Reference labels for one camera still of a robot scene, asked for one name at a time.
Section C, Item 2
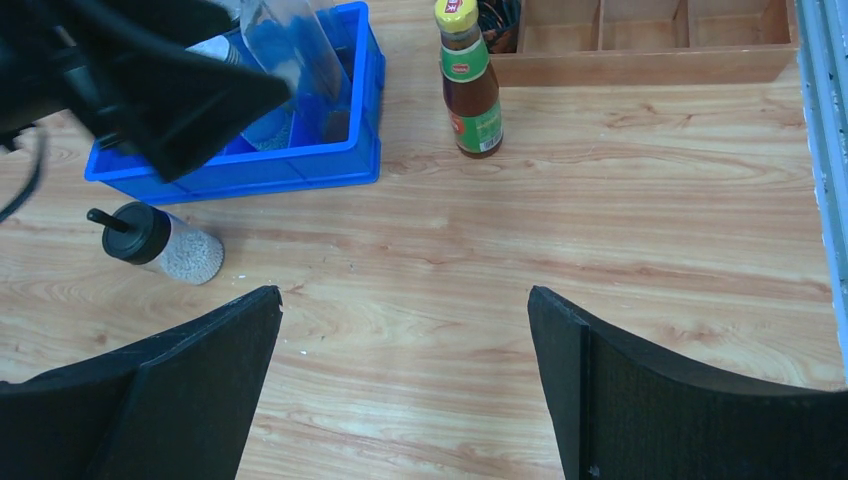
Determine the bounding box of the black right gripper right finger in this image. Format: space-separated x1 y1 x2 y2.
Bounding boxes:
527 286 847 479

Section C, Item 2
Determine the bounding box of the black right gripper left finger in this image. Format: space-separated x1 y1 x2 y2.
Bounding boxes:
1 286 283 479

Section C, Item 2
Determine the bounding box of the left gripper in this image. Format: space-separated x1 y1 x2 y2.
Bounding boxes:
1 0 291 182

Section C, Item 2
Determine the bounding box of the blue plastic divided bin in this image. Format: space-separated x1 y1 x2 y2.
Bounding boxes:
84 1 386 205

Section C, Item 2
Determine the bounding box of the sauce bottle yellow cap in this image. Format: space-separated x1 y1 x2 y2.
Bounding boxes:
434 0 504 158

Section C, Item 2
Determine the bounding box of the blue label shaker jar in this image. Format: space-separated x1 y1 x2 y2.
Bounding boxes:
187 30 293 151

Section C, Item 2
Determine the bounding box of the black lid seasoning jar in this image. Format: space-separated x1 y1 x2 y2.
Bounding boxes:
86 201 225 286

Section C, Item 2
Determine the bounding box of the wooden compartment tray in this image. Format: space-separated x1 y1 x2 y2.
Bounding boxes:
491 0 800 87

